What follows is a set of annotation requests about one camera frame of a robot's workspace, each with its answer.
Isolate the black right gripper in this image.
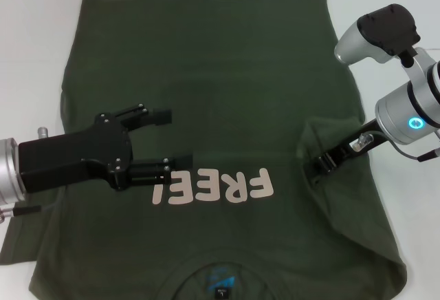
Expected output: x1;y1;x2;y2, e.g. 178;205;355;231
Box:
308;120;383;187

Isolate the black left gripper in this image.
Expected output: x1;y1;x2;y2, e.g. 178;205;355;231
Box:
17;104;194;195

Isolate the dark green FREE t-shirt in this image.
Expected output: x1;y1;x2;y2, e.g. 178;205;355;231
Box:
0;0;412;300

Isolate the right arm cable connector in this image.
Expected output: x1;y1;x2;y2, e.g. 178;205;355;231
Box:
391;140;440;162

